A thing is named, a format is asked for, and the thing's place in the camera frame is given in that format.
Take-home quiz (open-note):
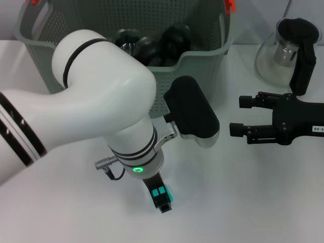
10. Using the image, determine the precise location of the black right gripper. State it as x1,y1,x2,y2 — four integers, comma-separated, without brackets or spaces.
229,91,324,146

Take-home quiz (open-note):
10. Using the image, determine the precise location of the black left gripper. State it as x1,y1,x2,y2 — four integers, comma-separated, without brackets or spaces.
141,172,175,215

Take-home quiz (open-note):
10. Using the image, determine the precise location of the cyan toy brick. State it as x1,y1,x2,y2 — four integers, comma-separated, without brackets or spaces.
151,186,175,203

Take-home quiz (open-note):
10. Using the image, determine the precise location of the grey-green perforated storage bin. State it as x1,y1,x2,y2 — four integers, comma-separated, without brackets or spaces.
15,0,236,119

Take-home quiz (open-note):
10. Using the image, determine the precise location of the orange bin rim piece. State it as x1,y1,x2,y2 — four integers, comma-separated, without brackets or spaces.
224,0,237,15

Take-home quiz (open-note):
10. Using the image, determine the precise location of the glass teapot black handle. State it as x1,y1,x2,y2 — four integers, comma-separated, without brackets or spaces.
255,17,322,97

